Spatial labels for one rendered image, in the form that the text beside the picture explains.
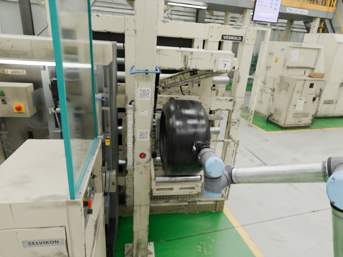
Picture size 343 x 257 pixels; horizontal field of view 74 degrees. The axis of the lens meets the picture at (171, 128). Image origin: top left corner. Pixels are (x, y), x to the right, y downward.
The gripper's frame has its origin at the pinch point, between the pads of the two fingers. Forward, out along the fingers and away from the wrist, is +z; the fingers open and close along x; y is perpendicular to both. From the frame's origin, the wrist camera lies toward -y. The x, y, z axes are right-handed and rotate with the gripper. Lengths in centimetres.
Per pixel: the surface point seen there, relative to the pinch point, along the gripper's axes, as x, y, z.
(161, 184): 19.1, -34.3, 16.3
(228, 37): -41, 76, 69
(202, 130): -4.3, 10.1, 3.9
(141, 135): 33.6, 1.8, 19.9
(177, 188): 6.8, -37.1, 14.8
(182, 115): 8.0, 18.3, 9.9
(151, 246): 21, -116, 50
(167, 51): 16, 59, 39
